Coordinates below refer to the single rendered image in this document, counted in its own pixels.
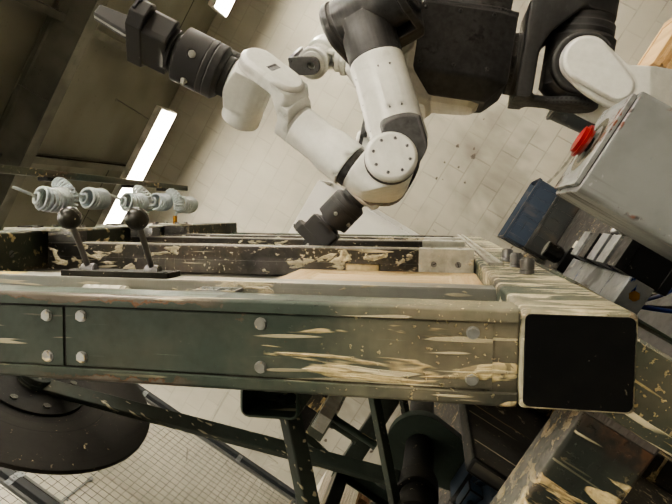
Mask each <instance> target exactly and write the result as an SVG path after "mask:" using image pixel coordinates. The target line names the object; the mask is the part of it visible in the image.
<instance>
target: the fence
mask: <svg viewBox="0 0 672 504"><path fill-rule="evenodd" d="M85 284H97V285H124V286H128V287H129V288H131V289H146V290H175V291H193V289H197V288H200V287H202V286H205V287H236V288H243V293H265V294H295V295H325V296H354V297H384V298H414V299H444V300H474V301H496V289H495V287H494V286H493V285H472V284H438V283H403V282H369V281H334V280H300V279H265V278H231V277H196V276H178V277H174V278H170V279H154V278H121V277H87V276H61V273H58V272H28V273H21V274H2V273H0V285H26V286H56V287H83V286H84V285H85Z"/></svg>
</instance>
